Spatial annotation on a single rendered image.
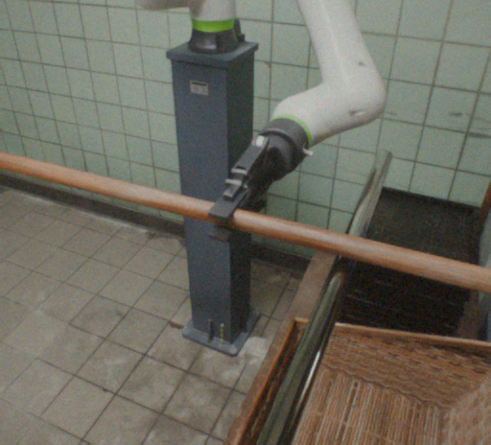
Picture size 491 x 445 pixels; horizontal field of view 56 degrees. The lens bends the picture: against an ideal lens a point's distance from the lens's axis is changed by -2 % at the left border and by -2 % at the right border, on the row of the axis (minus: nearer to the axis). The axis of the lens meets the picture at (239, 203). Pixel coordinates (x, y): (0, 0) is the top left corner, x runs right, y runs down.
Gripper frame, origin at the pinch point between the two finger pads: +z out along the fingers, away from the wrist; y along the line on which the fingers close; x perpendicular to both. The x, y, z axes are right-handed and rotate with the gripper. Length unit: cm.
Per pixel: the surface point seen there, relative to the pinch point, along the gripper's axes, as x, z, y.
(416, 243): -28, -45, 29
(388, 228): -21, -48, 29
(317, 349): -18.2, 16.5, 1.9
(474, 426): -47, -15, 49
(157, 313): 68, -70, 119
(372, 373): -26, -25, 56
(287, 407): -17.4, 24.4, 1.6
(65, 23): 139, -123, 11
